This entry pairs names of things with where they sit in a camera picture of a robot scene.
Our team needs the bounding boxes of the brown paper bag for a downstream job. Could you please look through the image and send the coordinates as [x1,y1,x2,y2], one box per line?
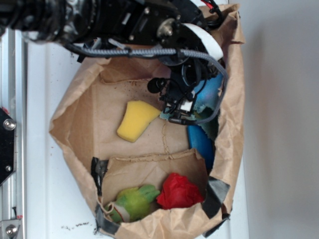
[50,3,245,239]

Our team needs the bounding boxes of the yellow sponge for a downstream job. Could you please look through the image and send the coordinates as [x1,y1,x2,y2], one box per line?
[117,101,161,142]

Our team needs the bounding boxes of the blue foam block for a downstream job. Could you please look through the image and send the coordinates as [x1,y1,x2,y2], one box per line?
[187,125,214,171]

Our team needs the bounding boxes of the aluminium frame rail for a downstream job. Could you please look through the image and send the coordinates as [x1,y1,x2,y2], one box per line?
[0,29,27,239]

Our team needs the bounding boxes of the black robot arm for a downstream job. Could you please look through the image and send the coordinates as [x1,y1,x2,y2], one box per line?
[0,0,223,86]

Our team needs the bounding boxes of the black metal bracket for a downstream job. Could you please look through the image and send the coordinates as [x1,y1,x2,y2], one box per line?
[0,108,16,186]

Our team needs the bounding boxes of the red crumpled paper ball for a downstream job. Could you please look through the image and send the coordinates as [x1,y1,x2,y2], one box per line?
[157,173,204,210]

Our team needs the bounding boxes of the grey braided cable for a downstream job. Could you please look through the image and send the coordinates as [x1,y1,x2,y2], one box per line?
[65,43,229,125]

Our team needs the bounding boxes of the green plush toy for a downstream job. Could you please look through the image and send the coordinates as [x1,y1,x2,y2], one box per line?
[104,184,160,224]

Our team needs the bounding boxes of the white plastic tray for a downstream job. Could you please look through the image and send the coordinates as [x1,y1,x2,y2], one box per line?
[25,24,250,239]

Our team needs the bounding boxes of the light blue cloth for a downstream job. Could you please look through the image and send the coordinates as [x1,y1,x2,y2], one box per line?
[160,74,227,125]

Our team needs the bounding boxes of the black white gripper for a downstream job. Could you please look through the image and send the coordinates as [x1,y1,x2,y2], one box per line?
[157,18,223,87]

